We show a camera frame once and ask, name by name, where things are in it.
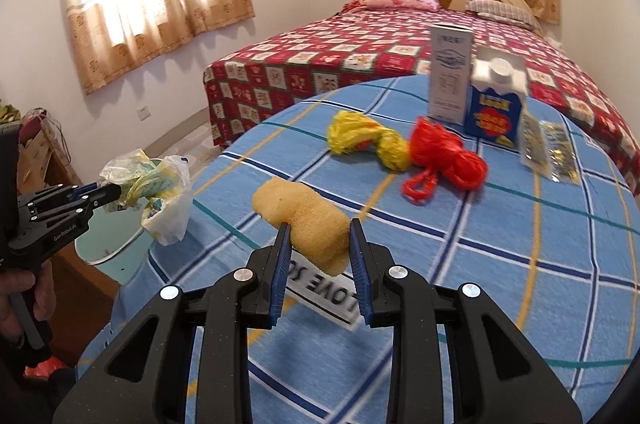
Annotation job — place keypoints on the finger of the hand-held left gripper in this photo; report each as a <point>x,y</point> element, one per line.
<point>82,193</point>
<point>107,196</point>

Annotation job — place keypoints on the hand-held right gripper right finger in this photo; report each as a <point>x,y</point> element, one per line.
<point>360,274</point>

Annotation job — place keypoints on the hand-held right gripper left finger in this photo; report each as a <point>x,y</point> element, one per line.
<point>281,274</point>

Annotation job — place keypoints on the clear greenish plastic bag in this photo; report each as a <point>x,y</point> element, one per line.
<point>165,204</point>

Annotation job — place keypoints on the yellow sponge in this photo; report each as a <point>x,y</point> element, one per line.
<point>300,214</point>

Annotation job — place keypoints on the orange plastic bag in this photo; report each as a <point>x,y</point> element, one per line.
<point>42,369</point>

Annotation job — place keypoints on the person's left hand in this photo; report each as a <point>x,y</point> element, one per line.
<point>42,299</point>

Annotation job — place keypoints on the red cloth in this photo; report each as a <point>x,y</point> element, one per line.
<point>32,123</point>

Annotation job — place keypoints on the blue checked tablecloth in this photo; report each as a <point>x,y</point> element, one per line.
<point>450,279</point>

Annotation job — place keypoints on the wooden furniture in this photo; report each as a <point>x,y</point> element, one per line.
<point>90,289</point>

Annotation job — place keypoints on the yellow plastic bag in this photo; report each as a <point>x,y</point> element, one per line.
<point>350,133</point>

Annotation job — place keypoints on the red plastic bag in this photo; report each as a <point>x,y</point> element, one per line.
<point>440,148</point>

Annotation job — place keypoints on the blue drink carton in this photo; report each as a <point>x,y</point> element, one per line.
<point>492,113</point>

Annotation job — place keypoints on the tall white carton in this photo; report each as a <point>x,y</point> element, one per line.
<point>450,73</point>

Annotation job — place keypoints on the red patterned bedspread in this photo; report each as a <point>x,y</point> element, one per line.
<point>350,48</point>

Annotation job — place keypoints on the clear gold foil packet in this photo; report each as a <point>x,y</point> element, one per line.
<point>550,148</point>

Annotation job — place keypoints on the striped pillow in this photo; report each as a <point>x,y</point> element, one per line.
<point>500,11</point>

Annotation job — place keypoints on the white wall socket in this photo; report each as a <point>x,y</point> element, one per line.
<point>144,112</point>

